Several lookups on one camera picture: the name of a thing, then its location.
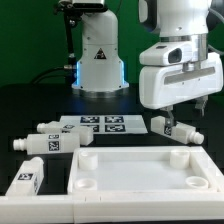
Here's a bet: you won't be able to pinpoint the black cables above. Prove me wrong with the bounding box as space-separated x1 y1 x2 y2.
30 66 74 85

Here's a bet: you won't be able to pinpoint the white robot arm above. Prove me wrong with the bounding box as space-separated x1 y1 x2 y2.
72 0 224 109

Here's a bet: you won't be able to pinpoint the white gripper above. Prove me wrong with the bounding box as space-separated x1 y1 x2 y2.
139 52 223 127

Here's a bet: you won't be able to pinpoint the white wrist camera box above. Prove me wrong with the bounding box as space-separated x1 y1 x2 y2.
139 41 193 66

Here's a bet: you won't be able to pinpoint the white fiducial marker sheet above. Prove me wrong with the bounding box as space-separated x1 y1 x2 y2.
60 115 147 134

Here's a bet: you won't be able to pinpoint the white L-shaped fence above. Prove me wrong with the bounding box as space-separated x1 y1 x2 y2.
0 145 224 224

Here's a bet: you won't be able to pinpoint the white square desk top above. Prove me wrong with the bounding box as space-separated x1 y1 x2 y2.
68 146 224 194

